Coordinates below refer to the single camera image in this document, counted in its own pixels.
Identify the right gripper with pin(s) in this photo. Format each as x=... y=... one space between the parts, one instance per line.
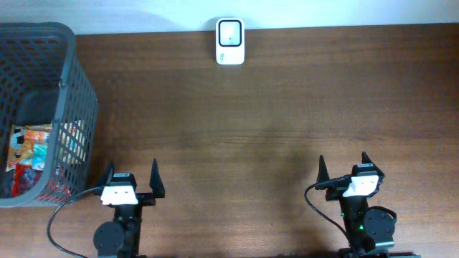
x=333 y=193

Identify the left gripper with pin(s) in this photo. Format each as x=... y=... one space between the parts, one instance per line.
x=148 y=200

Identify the red candy bag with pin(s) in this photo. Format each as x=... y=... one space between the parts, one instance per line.
x=25 y=178

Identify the yellow snack bag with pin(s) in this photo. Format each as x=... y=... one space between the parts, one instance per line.
x=28 y=146

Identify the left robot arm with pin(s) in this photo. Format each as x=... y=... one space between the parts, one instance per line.
x=120 y=237

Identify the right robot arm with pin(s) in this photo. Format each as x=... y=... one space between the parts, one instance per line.
x=369 y=230

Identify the grey plastic mesh basket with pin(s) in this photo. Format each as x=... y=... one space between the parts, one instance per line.
x=43 y=82

